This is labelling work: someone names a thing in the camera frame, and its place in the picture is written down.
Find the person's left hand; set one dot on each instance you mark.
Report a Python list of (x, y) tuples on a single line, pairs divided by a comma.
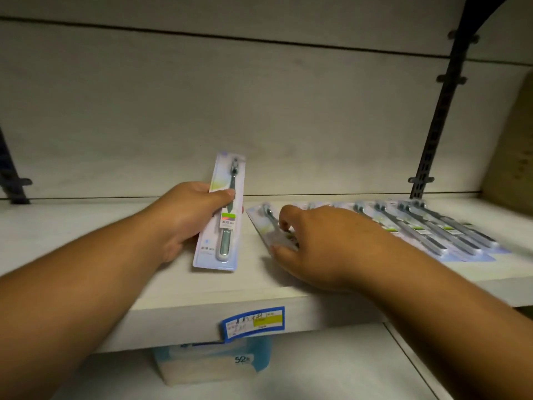
[(183, 212)]

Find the person's right hand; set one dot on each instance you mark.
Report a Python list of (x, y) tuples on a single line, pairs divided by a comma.
[(333, 249)]

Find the person's right thumb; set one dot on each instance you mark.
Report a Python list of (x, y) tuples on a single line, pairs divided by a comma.
[(291, 262)]

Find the person's left thumb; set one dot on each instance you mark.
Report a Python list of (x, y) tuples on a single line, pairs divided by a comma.
[(214, 199)]

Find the grey toothbrush blister card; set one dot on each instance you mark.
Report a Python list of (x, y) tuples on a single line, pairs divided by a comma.
[(225, 249), (260, 222)]

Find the person's right forearm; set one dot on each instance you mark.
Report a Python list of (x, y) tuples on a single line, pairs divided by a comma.
[(458, 320)]

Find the person's left forearm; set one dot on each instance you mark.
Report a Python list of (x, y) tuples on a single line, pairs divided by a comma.
[(70, 295)]

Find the blue price label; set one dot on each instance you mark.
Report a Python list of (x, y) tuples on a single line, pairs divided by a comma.
[(266, 321)]

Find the white shelf board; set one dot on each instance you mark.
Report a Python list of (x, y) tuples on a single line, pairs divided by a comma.
[(187, 304)]

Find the row of toothbrush packs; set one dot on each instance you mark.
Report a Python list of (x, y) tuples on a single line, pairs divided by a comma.
[(420, 233)]

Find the blue white wipes packet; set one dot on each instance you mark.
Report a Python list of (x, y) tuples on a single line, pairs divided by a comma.
[(200, 366)]

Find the black slotted shelf upright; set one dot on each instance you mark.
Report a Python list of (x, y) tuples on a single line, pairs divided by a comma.
[(436, 133)]

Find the brown side panel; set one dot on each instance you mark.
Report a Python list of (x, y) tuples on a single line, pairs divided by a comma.
[(512, 162)]

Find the black shelf bracket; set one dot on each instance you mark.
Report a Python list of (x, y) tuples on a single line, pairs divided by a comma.
[(10, 179)]

